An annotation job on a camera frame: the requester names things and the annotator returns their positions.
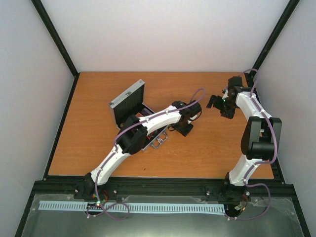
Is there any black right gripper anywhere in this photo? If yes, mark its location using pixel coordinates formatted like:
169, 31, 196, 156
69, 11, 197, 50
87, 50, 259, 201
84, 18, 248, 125
207, 95, 237, 119

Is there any purple poker chip stack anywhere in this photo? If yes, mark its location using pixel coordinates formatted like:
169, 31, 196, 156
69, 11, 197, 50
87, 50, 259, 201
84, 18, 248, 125
141, 108, 152, 116

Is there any playing card deck box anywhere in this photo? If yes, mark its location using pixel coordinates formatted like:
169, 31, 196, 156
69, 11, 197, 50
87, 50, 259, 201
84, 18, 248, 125
135, 113, 143, 119

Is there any aluminium poker case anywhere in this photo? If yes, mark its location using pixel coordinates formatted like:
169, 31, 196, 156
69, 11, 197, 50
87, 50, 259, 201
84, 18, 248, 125
109, 79, 168, 151

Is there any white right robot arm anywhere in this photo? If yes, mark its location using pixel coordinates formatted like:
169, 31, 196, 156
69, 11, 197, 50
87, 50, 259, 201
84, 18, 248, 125
206, 86, 282, 199

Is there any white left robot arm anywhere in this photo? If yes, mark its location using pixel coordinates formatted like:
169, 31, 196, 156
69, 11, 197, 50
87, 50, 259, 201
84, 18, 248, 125
83, 100, 201, 199

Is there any green lit circuit board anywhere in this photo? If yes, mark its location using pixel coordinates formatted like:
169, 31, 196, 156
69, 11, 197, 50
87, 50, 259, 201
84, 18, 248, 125
88, 190, 109, 210

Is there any metal front plate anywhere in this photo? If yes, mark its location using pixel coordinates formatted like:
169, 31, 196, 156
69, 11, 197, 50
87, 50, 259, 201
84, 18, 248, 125
21, 195, 304, 237

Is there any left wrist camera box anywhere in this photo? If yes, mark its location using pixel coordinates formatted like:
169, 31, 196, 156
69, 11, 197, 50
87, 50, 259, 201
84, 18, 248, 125
188, 100, 202, 121

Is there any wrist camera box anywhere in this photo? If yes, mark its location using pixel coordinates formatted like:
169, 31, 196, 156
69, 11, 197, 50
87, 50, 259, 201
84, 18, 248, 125
188, 100, 202, 121
228, 76, 243, 88

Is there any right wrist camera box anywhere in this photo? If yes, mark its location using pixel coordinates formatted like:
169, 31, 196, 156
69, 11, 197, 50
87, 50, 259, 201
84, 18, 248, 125
228, 76, 243, 88

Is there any right black side rail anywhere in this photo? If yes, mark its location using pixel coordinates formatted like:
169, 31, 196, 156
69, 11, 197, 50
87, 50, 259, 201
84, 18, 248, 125
244, 73, 286, 185

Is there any black side rail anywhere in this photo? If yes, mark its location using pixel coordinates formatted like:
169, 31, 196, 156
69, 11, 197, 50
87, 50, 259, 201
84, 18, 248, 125
42, 73, 80, 181
244, 73, 286, 185

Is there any white slotted cable duct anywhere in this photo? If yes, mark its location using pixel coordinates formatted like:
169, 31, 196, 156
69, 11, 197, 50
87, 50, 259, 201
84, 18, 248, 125
38, 200, 225, 215

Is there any left black side rail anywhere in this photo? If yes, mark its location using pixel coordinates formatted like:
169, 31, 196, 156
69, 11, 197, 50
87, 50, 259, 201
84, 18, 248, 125
42, 73, 80, 181

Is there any right black frame post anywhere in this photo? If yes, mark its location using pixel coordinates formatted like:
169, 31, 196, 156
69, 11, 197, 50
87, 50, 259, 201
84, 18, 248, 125
253, 0, 300, 70

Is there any black frame post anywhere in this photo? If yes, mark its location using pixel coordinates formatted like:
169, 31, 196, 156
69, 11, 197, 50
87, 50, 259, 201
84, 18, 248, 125
31, 0, 79, 77
253, 0, 300, 70

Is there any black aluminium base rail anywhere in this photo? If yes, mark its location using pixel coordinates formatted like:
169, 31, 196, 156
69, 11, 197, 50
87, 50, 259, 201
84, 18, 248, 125
31, 176, 298, 203

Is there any left black frame post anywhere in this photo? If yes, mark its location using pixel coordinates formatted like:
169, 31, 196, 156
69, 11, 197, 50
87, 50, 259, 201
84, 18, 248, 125
31, 0, 79, 77

